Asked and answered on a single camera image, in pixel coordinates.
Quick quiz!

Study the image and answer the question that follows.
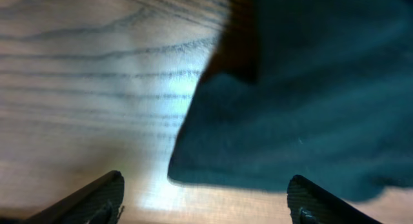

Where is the black t-shirt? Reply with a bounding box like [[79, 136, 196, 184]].
[[168, 0, 412, 201]]

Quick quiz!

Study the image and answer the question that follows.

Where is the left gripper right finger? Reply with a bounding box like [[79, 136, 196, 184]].
[[287, 175, 381, 224]]

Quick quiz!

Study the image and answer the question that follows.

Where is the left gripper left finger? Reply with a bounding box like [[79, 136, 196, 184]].
[[22, 170, 125, 224]]

